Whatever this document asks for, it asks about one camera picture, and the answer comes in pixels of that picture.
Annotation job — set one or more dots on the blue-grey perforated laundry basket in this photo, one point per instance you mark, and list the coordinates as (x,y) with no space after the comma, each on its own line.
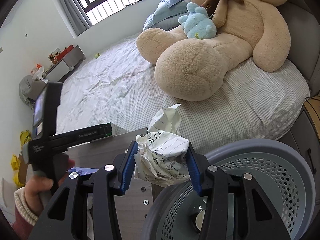
(280,170)

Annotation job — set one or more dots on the white paper ball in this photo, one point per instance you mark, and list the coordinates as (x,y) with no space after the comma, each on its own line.
(160,159)

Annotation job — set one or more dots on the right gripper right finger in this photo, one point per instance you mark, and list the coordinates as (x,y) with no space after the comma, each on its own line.
(233,202)

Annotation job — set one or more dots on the light purple long box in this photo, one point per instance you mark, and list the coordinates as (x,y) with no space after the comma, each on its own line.
(82,171)

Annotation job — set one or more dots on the left grey curtain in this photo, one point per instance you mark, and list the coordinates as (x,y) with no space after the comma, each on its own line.
(76,16)

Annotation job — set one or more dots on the small blue plush toy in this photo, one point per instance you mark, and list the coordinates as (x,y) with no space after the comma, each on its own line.
(197,23)

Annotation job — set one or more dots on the bed with white sheet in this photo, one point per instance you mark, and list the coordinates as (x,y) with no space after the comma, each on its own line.
(119,87)

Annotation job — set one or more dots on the red white paper cup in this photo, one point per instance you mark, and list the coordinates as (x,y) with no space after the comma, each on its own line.
(197,220)

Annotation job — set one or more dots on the wooden nightstand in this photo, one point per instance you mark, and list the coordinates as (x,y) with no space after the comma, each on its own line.
(303,136)

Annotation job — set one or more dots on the green white medicine box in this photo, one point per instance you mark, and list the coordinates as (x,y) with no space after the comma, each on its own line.
(115,129)

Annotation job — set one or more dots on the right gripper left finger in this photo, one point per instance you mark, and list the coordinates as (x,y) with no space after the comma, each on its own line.
(65,215)

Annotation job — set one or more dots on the cream knitted sleeve forearm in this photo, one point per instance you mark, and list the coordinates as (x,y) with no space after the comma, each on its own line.
(25,219)

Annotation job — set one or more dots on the grey chair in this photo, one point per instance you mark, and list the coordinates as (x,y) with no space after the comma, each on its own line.
(29,89)

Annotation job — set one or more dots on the red box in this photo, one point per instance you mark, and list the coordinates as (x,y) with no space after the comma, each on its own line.
(64,52)

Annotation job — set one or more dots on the large beige teddy bear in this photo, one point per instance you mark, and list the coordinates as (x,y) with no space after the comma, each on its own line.
(193,70)

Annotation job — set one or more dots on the yellow bag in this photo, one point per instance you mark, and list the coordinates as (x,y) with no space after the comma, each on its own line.
(25,137)

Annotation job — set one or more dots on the grey padded headboard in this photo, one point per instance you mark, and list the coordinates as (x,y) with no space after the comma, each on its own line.
(304,31)

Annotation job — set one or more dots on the left hand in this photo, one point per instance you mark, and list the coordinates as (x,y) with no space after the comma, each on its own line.
(36,185)

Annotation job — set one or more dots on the blue folded quilt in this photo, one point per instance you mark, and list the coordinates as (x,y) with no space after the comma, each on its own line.
(166,15)

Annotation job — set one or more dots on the grey white desk shelf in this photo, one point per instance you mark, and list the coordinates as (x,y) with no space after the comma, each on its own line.
(60,71)

